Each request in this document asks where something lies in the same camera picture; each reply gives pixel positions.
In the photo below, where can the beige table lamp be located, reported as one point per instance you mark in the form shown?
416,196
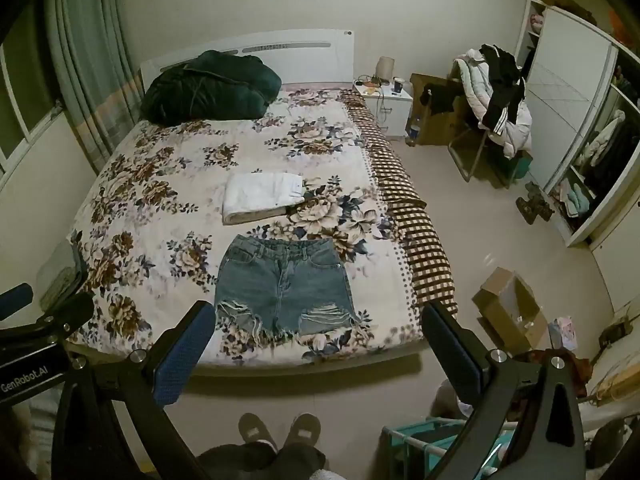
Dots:
385,67

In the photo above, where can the black striped garment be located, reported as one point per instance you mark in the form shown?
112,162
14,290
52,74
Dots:
505,85

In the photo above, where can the plastic bottle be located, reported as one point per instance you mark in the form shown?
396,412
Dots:
413,129

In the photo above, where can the open cardboard box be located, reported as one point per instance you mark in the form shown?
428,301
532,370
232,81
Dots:
505,305

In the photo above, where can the black cloth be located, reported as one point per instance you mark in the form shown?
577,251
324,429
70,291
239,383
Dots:
440,95

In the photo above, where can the dark shoes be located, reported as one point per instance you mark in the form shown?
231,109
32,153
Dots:
535,202

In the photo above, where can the brown checkered bed sheet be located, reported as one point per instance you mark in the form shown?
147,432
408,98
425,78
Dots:
405,195

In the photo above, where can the dark cup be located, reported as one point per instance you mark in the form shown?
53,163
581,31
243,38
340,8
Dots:
398,85

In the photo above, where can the person's dark trousers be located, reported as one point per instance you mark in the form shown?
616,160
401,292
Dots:
260,462

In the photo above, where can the white nightstand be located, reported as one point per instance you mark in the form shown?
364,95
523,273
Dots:
395,110

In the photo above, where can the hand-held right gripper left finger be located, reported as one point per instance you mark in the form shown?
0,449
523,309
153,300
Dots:
184,355

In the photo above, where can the teal storage box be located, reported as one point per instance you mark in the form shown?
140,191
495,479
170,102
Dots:
522,166

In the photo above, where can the blue denim shorts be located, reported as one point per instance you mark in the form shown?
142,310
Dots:
285,285

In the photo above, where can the white folded pants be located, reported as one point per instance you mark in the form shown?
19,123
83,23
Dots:
260,195

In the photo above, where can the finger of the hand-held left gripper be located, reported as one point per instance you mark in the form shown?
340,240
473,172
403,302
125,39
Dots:
81,272
15,299

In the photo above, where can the green curtain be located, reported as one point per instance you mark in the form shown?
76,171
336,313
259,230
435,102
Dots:
85,70

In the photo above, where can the floral blanket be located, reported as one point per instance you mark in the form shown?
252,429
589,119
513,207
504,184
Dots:
165,185

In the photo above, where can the brown cabinet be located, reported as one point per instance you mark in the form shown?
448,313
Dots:
435,127

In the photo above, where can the grey slipper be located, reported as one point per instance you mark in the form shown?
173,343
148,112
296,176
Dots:
256,430
302,429

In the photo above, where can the chair with clothes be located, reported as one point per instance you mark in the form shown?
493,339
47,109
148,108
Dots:
515,132

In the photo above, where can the metal frame chair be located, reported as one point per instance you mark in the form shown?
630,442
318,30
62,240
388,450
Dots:
467,152

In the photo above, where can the dark green duvet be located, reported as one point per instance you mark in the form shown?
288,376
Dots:
210,87

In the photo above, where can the pink packet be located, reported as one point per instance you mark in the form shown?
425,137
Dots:
562,332

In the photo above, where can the teal rack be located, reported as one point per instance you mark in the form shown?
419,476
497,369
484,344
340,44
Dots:
415,437

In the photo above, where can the white frame window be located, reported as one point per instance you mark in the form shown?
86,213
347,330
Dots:
25,125

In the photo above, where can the white wardrobe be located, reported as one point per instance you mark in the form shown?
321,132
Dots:
560,90

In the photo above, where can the floral bed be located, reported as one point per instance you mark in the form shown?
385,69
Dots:
300,55

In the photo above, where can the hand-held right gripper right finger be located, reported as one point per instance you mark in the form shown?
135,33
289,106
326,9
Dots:
452,355

